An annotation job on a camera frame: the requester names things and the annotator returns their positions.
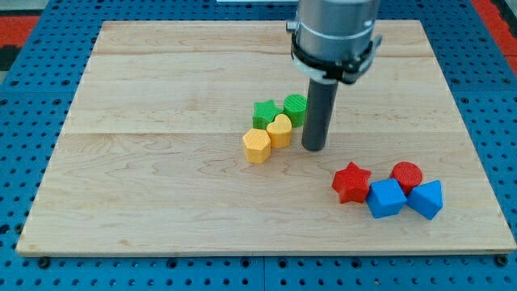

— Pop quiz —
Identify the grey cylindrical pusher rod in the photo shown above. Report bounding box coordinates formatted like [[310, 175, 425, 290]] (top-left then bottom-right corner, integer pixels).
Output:
[[301, 80, 338, 151]]

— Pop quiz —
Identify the blue cube block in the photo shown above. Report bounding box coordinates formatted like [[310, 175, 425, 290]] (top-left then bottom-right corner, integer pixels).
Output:
[[366, 178, 407, 218]]

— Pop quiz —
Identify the green cylinder block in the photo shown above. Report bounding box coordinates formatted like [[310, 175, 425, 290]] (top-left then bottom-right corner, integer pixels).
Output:
[[284, 94, 307, 128]]

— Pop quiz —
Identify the red star block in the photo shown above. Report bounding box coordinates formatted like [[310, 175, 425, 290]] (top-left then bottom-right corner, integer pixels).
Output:
[[332, 162, 372, 204]]

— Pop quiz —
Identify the blue triangle block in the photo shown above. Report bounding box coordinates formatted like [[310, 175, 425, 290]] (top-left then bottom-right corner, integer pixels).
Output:
[[406, 180, 443, 220]]

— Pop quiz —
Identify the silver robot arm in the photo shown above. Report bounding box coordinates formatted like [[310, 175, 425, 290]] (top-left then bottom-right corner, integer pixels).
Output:
[[286, 0, 382, 85]]

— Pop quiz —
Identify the red cylinder block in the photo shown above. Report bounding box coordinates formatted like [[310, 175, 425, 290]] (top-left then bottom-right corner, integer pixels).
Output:
[[389, 161, 423, 196]]

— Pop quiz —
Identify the yellow heart block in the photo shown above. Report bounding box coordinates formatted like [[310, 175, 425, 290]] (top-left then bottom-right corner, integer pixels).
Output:
[[267, 114, 292, 149]]

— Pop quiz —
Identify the green star block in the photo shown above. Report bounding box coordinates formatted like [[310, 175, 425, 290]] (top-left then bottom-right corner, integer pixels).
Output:
[[252, 99, 283, 130]]

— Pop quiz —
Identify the yellow pentagon block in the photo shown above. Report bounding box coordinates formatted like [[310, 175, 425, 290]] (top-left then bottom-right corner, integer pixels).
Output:
[[242, 129, 271, 163]]

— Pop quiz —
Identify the wooden board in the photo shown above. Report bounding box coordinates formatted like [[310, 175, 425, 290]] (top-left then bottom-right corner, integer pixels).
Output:
[[16, 20, 516, 257]]

